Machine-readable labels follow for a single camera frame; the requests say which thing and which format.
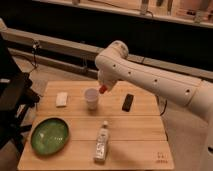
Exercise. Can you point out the white ceramic cup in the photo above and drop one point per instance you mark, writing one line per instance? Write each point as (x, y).
(91, 96)

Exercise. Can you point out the white rectangular sponge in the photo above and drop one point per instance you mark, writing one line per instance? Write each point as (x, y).
(61, 99)

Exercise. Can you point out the green plate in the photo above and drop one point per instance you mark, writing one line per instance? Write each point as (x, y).
(49, 136)

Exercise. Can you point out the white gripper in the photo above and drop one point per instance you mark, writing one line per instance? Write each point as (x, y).
(108, 83)

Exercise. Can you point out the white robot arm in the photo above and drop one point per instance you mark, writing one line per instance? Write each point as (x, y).
(193, 93)

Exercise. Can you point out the black rectangular block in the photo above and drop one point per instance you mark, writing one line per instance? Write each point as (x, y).
(127, 102)

